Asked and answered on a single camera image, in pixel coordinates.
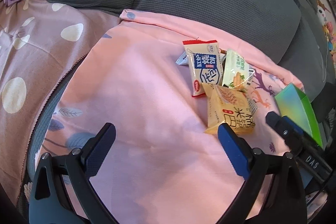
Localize red white biscuit packet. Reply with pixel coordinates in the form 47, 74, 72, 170
183, 40, 223, 97

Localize green cardboard box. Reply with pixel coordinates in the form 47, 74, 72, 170
275, 84, 322, 147

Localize yellow rice cake packet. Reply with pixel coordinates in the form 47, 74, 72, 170
202, 83, 255, 135

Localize pale green cracker packet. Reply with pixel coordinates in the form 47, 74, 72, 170
222, 50, 255, 92

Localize mauve spotted quilt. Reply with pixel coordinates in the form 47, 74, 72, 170
1, 0, 118, 203

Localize small white blue packet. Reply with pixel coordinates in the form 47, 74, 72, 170
175, 51, 189, 65

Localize orange snack packet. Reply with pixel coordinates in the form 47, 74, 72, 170
220, 49, 227, 55

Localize pink deer print blanket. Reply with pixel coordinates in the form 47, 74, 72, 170
41, 10, 303, 223

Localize colourful plush toys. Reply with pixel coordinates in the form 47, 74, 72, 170
317, 0, 335, 68

